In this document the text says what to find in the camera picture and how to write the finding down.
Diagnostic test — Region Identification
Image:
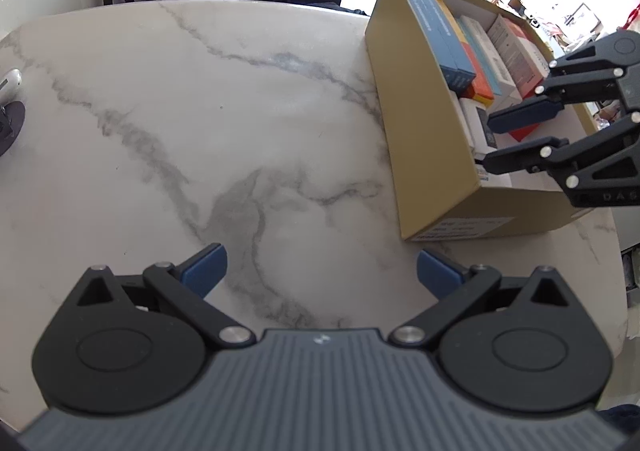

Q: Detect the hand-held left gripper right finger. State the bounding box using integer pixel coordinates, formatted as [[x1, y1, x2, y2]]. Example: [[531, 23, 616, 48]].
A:
[[390, 249, 573, 349]]

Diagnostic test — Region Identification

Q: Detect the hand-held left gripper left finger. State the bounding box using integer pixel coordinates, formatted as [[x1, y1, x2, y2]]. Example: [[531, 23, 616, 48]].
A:
[[75, 242, 253, 349]]

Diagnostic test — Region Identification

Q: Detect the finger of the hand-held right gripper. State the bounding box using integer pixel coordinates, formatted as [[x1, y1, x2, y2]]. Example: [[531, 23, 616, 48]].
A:
[[481, 113, 640, 194], [486, 37, 632, 135]]

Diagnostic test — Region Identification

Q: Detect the small white box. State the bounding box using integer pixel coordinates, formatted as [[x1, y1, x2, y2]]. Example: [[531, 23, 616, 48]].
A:
[[457, 98, 492, 154], [471, 143, 512, 189]]

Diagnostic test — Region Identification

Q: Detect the white blue medicine box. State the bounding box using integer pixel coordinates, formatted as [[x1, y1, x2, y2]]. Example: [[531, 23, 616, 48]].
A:
[[457, 15, 517, 99]]

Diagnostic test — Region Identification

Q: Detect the white barcode medicine box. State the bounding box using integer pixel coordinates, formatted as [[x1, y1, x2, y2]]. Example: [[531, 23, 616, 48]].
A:
[[486, 13, 531, 82]]

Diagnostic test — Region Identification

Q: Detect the tan cardboard shoe box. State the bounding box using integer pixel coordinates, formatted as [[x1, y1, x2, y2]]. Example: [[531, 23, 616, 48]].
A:
[[363, 0, 597, 243]]

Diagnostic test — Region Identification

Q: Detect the blue fever patch box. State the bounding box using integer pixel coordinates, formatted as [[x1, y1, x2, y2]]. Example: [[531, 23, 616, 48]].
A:
[[397, 0, 461, 89], [414, 0, 477, 90]]

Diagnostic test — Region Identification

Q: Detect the white marble desktop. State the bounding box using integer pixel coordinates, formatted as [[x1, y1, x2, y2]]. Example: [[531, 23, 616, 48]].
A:
[[0, 0, 631, 432]]

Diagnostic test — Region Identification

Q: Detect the framed picture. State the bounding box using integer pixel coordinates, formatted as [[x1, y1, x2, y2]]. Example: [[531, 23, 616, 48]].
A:
[[570, 3, 601, 34]]

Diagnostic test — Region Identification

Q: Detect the grey checkered seat cushion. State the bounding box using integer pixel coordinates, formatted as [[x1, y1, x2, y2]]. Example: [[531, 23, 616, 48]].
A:
[[320, 0, 372, 18]]

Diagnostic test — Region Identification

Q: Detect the person's blue clothing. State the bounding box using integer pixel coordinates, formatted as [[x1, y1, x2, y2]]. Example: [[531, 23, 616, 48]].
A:
[[597, 401, 640, 451]]

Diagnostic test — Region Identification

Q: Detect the dark phone stand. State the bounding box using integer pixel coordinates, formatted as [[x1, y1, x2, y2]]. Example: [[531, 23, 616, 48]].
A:
[[0, 100, 27, 158]]

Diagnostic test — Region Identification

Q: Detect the small white device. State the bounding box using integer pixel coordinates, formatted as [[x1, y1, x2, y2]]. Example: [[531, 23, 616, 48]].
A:
[[0, 68, 22, 104]]

